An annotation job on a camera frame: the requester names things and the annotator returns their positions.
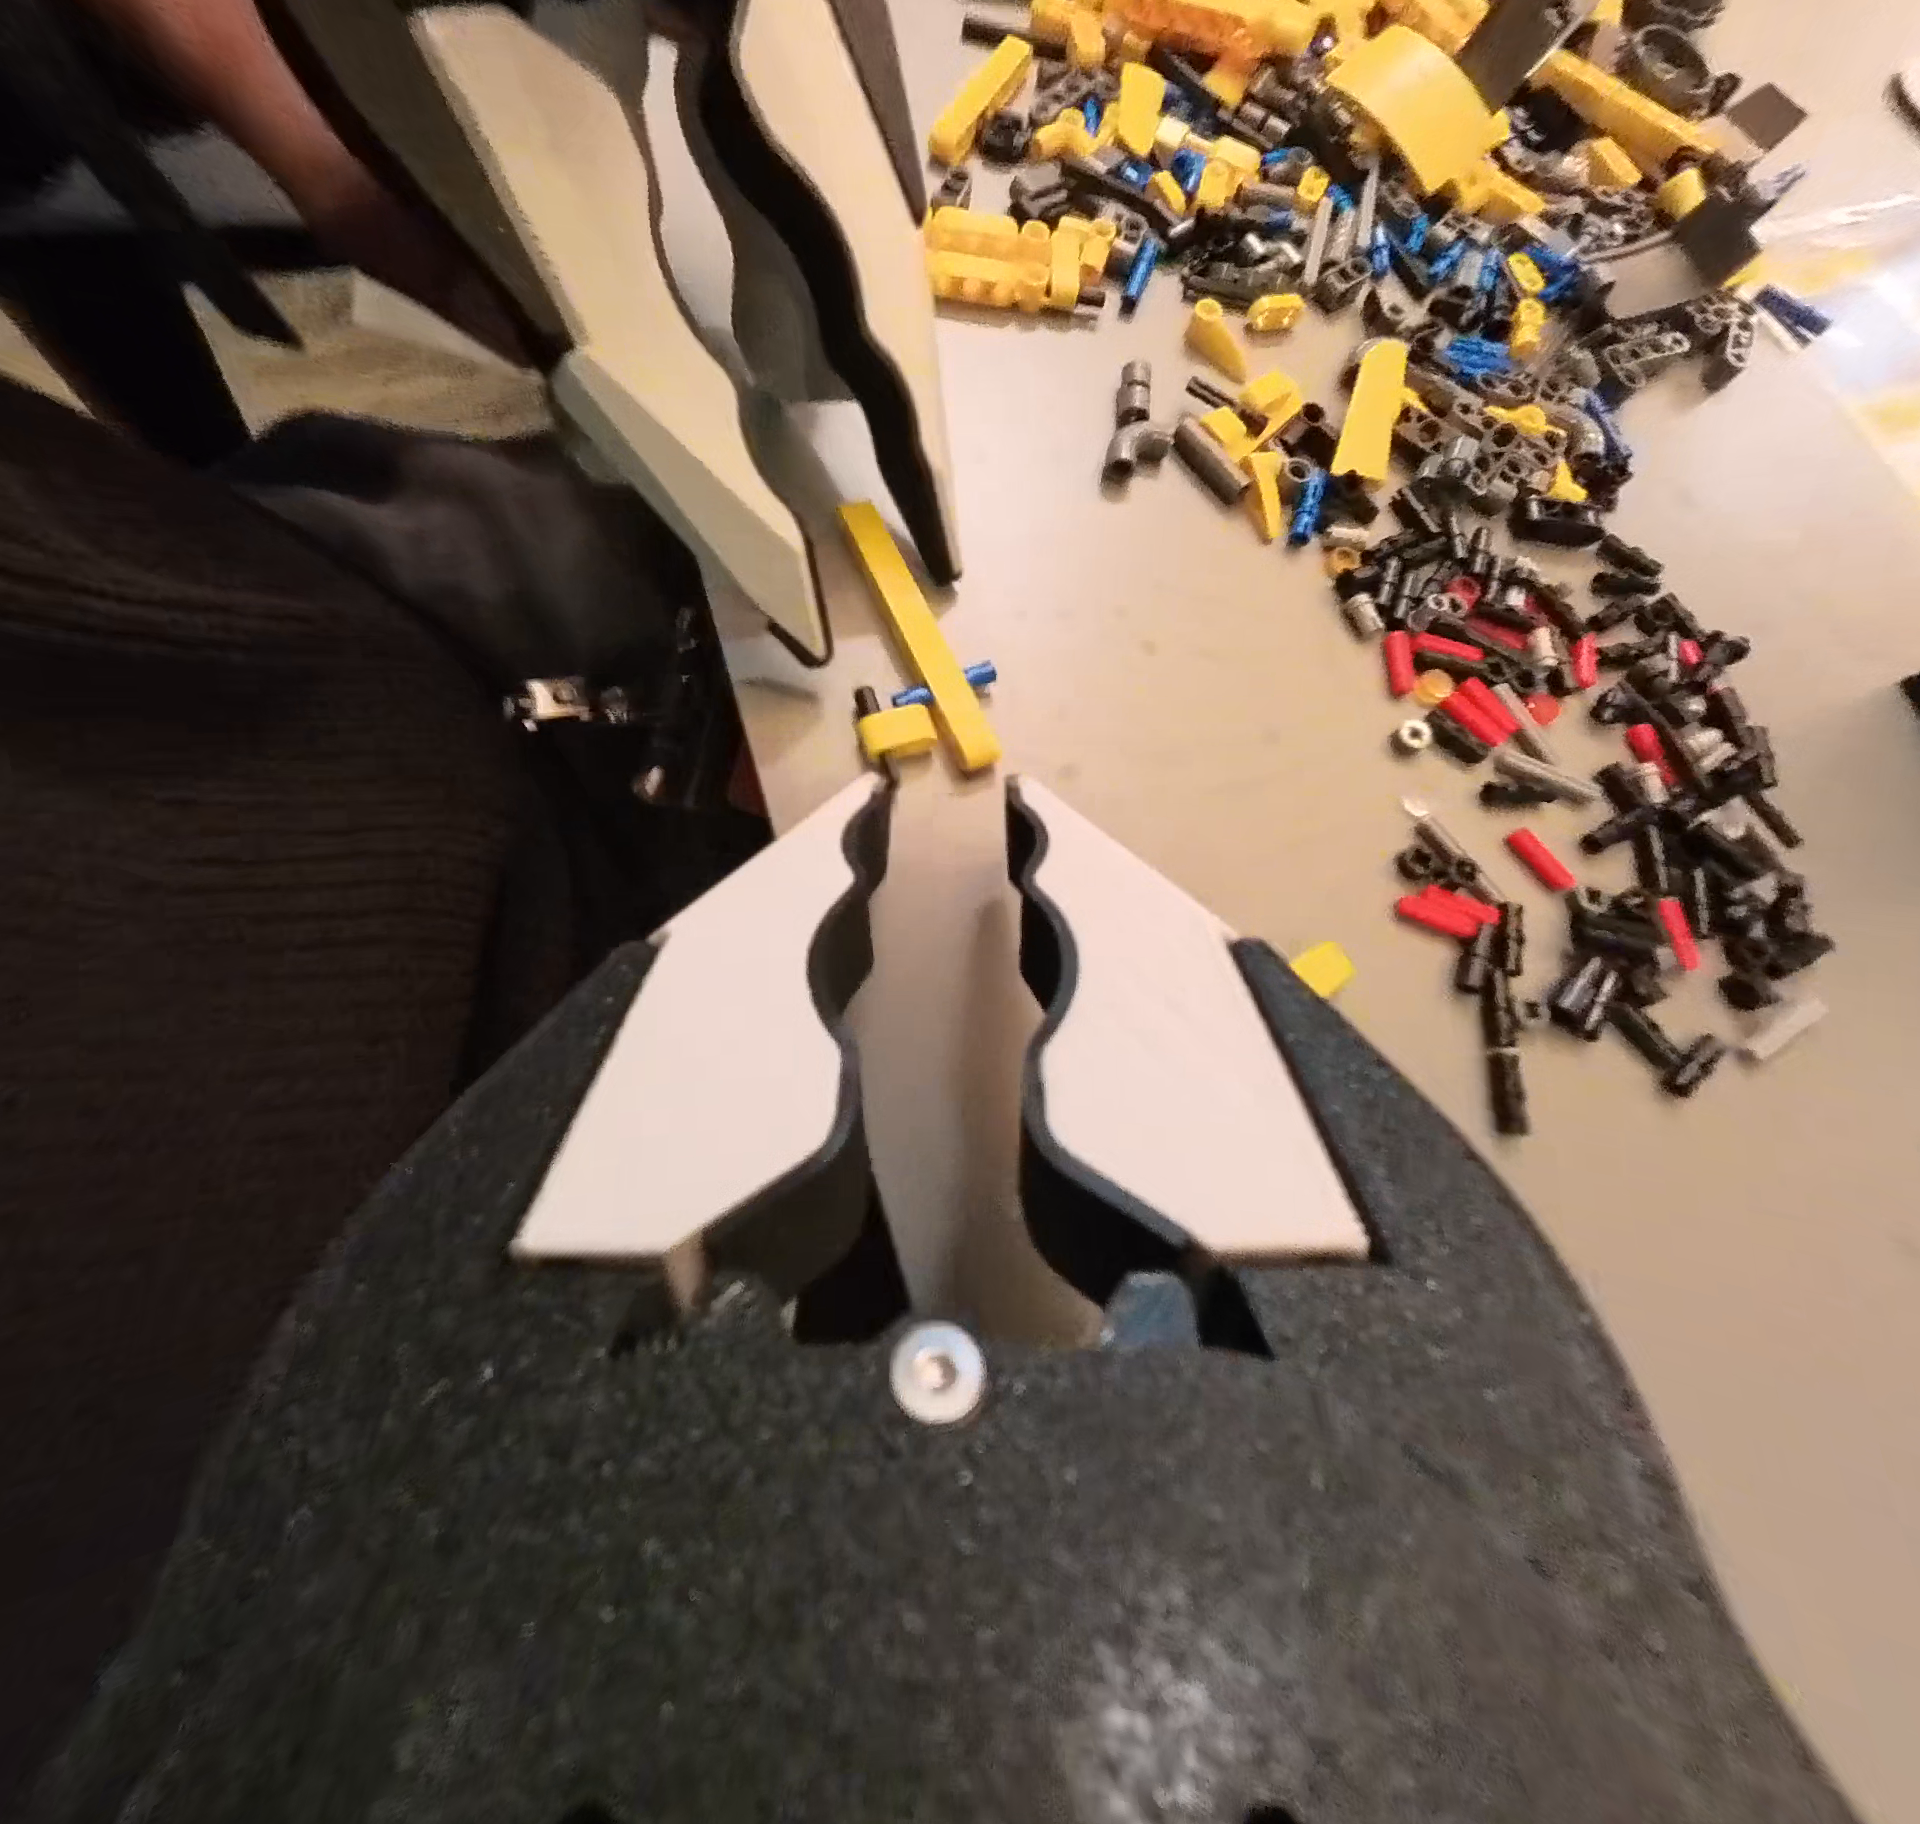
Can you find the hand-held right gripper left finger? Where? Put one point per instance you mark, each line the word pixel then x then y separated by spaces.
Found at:
pixel 692 1089

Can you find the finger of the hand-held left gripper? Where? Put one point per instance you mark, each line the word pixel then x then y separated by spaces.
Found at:
pixel 870 278
pixel 585 203

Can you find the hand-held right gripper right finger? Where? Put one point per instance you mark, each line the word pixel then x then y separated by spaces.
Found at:
pixel 1187 1089

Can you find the yellow holed beam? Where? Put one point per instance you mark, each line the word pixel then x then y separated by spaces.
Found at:
pixel 1323 967
pixel 917 608

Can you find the small yellow connector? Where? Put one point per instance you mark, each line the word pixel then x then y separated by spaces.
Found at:
pixel 902 731

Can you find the grey elbow pipe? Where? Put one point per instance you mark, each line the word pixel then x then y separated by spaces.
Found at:
pixel 1133 457

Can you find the person's left hand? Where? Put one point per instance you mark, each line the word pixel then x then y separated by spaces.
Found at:
pixel 300 99

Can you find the yellow brick assembly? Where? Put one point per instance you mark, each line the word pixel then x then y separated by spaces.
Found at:
pixel 1005 264

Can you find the grey straight tube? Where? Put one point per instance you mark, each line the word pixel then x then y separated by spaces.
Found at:
pixel 1135 385

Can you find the short blue pin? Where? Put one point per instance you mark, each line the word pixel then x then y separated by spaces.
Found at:
pixel 983 672

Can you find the metal clip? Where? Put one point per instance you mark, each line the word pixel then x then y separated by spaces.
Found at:
pixel 562 698

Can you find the pile of black red pins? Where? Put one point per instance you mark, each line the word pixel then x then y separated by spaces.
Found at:
pixel 1612 938

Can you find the person's black sweater torso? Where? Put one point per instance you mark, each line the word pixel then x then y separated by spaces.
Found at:
pixel 225 953

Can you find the long yellow fairing panel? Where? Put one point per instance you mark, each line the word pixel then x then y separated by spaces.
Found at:
pixel 1369 414

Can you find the pile of yellow grey bricks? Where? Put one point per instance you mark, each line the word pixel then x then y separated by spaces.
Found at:
pixel 1412 99

